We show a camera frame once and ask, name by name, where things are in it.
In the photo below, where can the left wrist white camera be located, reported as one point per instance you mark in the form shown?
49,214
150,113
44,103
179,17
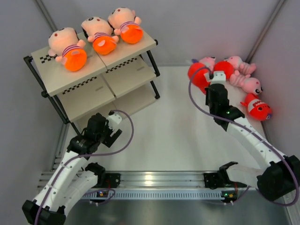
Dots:
114,119

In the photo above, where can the pink plush lower right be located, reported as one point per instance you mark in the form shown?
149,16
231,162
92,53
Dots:
247,83

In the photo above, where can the middle doll orange pants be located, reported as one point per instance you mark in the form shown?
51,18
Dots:
99,33

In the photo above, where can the pink plush top right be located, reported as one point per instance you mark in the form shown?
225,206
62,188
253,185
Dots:
240,65

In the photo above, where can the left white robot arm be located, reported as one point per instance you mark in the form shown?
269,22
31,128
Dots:
74,176

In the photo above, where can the wrist white camera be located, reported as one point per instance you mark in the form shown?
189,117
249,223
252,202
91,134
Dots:
114,119
215,77

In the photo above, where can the beige three-tier shelf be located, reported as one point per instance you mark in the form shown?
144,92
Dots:
122,80

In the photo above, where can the white slotted cable duct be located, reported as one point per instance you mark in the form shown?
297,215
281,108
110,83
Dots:
158,195

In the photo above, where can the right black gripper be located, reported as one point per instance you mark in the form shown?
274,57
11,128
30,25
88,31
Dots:
206,95

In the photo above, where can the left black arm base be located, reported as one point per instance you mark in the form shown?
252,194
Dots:
111,180

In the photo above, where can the aluminium mounting rail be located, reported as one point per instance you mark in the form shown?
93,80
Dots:
159,180

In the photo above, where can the left doll orange pants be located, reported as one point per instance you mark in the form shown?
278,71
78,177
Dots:
67,49

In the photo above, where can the doll orange pants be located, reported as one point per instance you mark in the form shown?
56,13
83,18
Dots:
126,25
99,33
67,49

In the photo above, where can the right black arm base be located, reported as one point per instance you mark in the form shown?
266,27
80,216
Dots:
212,180

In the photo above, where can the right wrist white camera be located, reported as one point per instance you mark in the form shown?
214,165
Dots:
215,77

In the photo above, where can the red plush fish white face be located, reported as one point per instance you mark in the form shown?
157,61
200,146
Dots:
256,108

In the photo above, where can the right doll orange pants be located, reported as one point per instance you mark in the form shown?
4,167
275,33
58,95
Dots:
126,25

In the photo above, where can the pink plush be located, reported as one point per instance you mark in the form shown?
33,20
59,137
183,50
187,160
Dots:
240,65
207,61
247,83

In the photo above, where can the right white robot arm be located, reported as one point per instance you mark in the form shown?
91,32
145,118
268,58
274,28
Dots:
277,174

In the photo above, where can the pink plush left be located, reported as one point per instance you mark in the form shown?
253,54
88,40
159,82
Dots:
207,61

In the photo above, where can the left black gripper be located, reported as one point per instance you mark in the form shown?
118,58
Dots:
108,141

